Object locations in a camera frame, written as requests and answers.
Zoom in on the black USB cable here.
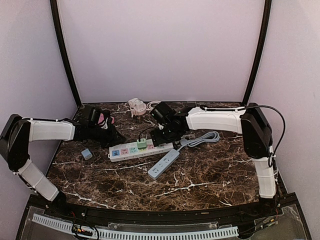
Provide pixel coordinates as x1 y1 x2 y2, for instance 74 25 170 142
138 127 156 142

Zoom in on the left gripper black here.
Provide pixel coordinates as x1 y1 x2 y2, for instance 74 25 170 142
88 123 126 149

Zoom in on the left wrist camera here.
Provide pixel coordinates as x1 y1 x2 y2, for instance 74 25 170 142
83 106 102 126

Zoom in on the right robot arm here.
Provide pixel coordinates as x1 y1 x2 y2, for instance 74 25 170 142
150 102 278 217

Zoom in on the white multicolour power strip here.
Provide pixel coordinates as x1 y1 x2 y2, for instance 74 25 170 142
108 139 174 163

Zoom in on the white coiled cable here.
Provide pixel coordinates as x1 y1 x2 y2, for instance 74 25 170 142
146 100 162 111

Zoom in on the pink white round socket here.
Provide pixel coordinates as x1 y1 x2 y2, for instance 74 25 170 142
128 98 147 117

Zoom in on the blue power strip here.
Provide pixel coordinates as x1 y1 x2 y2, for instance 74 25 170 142
147 149 180 180

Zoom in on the pink triangular power hub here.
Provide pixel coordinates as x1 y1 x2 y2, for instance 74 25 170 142
98 113 115 129

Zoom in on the black frame post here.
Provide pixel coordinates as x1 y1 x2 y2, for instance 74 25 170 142
49 0 82 108
241 0 272 106

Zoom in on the blue strip power cord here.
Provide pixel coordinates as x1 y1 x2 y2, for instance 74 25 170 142
177 131 221 151

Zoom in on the green USB charger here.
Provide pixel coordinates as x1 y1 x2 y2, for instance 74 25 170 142
137 138 147 150

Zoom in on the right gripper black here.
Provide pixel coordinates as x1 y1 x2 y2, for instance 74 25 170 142
150 124 181 146

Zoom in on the left black frame post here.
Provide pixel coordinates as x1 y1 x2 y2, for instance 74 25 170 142
49 0 82 108

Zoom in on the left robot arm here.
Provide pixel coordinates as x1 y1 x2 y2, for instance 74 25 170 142
0 108 126 218

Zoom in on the white strip power cord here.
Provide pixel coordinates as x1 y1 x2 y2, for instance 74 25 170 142
172 133 196 146

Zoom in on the grey-blue charger cube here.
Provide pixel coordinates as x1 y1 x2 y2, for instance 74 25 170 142
81 148 93 161

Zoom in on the black front rail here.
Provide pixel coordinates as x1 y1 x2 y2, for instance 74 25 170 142
21 193 301 226

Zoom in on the white slotted cable duct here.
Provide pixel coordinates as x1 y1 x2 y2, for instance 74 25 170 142
32 213 239 240

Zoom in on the right black frame post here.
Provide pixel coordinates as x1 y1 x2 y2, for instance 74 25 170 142
241 0 272 106

